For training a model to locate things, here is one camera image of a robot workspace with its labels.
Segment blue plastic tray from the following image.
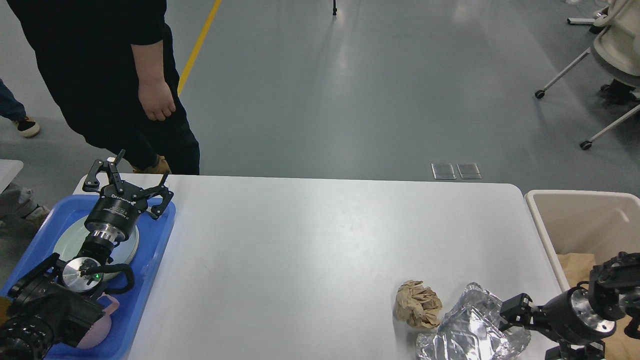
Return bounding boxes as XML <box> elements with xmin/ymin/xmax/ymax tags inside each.
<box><xmin>1</xmin><ymin>194</ymin><xmax>176</xmax><ymax>360</ymax></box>

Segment person in white clothes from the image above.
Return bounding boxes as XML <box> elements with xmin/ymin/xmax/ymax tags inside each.
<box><xmin>0</xmin><ymin>182</ymin><xmax>50</xmax><ymax>228</ymax></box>

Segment white side table corner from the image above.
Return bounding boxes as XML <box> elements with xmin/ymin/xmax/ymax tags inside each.
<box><xmin>0</xmin><ymin>159</ymin><xmax>25</xmax><ymax>193</ymax></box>

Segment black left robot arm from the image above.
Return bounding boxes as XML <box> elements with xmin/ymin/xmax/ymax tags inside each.
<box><xmin>1</xmin><ymin>150</ymin><xmax>174</xmax><ymax>360</ymax></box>

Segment person in black clothes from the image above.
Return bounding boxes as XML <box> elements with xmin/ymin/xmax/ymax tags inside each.
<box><xmin>7</xmin><ymin>0</ymin><xmax>201</xmax><ymax>175</ymax></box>

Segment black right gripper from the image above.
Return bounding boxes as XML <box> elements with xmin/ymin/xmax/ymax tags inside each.
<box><xmin>498</xmin><ymin>287</ymin><xmax>617</xmax><ymax>360</ymax></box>

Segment silver floor socket plates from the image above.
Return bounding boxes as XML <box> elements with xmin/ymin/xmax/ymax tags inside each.
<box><xmin>430</xmin><ymin>162</ymin><xmax>483</xmax><ymax>180</ymax></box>

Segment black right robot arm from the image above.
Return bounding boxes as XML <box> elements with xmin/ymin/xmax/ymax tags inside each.
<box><xmin>498</xmin><ymin>251</ymin><xmax>640</xmax><ymax>360</ymax></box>

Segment brown paper ball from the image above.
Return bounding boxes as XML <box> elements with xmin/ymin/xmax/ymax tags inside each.
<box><xmin>393</xmin><ymin>280</ymin><xmax>443</xmax><ymax>330</ymax></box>

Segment pink mug dark inside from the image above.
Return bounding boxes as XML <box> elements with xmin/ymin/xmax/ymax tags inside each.
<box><xmin>76</xmin><ymin>292</ymin><xmax>121</xmax><ymax>350</ymax></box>

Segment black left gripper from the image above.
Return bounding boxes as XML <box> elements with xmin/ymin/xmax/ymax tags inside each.
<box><xmin>82</xmin><ymin>149</ymin><xmax>174</xmax><ymax>242</ymax></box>

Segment large brown paper bag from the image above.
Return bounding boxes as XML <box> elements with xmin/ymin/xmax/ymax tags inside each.
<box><xmin>557</xmin><ymin>253</ymin><xmax>640</xmax><ymax>360</ymax></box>

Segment person in blue jeans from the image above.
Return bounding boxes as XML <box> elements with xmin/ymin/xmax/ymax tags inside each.
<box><xmin>0</xmin><ymin>79</ymin><xmax>41</xmax><ymax>139</ymax></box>

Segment white office chair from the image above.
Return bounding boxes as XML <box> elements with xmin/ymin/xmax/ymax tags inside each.
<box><xmin>534</xmin><ymin>0</ymin><xmax>640</xmax><ymax>151</ymax></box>

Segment clear plastic bag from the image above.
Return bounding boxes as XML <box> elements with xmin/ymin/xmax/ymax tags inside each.
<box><xmin>415</xmin><ymin>282</ymin><xmax>531</xmax><ymax>360</ymax></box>

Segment beige plastic bin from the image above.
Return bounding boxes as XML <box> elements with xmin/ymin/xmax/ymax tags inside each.
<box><xmin>525</xmin><ymin>190</ymin><xmax>639</xmax><ymax>294</ymax></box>

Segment green plate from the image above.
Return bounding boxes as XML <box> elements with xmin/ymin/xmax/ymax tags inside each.
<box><xmin>53</xmin><ymin>215</ymin><xmax>140</xmax><ymax>273</ymax></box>

